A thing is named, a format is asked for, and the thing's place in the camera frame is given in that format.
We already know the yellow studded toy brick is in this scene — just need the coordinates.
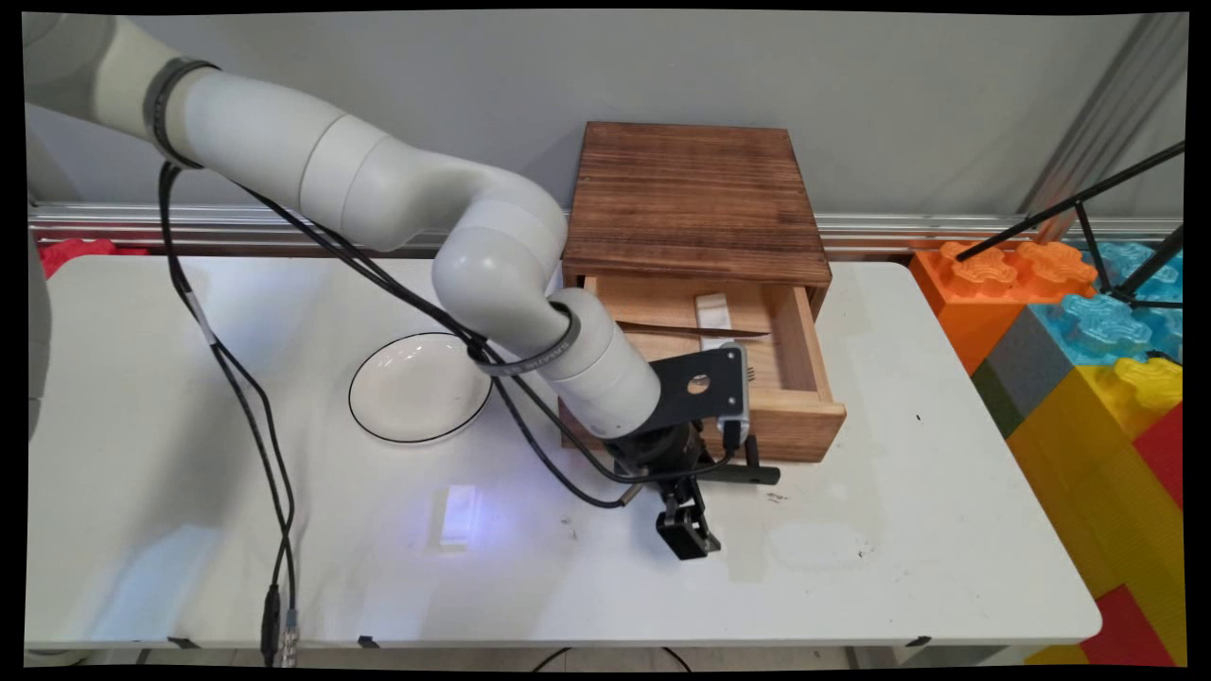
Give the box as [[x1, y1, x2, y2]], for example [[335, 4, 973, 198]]
[[1077, 357, 1185, 442]]

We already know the white block in drawer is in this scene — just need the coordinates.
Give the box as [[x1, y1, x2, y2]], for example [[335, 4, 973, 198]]
[[694, 292, 735, 334]]

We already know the white plate with black rim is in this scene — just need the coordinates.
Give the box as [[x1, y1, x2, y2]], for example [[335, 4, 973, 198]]
[[347, 330, 495, 446]]

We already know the dark green toy brick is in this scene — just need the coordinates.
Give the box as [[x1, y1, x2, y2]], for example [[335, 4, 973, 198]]
[[971, 359, 1028, 439]]

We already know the black tripod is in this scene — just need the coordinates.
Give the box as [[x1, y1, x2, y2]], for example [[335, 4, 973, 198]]
[[956, 142, 1186, 313]]

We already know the black cable under table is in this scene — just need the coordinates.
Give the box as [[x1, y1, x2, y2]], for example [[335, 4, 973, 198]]
[[528, 645, 693, 673]]

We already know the thin metal knife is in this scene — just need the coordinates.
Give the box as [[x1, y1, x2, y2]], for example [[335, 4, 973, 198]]
[[615, 320, 773, 341]]

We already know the grey velcro strap with print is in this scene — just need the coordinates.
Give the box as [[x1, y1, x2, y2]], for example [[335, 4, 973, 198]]
[[466, 302, 584, 379]]

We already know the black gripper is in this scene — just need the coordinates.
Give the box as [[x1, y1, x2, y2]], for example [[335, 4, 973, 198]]
[[605, 423, 723, 562]]

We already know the horizontal aluminium rail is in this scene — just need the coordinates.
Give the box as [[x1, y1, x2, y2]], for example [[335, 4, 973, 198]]
[[28, 201, 1184, 262]]

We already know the black cable with silver connector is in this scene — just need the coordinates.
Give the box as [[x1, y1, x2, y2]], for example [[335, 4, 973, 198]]
[[156, 161, 739, 669]]

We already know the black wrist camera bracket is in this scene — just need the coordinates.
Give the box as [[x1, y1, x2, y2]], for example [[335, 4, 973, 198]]
[[647, 348, 744, 445]]

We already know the diagonal aluminium post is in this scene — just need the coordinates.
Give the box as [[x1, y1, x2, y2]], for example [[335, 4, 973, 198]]
[[1017, 13, 1189, 243]]

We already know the large yellow toy brick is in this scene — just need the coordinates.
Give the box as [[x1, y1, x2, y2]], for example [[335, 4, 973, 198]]
[[1007, 369, 1186, 665]]

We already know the large white block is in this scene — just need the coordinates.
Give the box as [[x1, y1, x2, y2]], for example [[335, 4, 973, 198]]
[[430, 483, 482, 552]]

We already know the wooden drawer with black handle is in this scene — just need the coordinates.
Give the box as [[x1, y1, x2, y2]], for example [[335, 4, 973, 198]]
[[557, 274, 849, 489]]

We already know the large blue toy brick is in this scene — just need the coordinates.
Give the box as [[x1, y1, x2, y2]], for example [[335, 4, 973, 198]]
[[1028, 292, 1185, 369]]

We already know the orange toy brick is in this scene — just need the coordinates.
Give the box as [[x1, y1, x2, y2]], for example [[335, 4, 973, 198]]
[[909, 240, 1099, 375]]

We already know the small blue toy brick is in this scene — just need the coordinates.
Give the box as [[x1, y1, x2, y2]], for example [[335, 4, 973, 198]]
[[1088, 241, 1185, 306]]

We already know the plain grey velcro strap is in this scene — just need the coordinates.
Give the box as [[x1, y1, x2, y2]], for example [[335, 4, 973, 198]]
[[142, 57, 221, 172]]

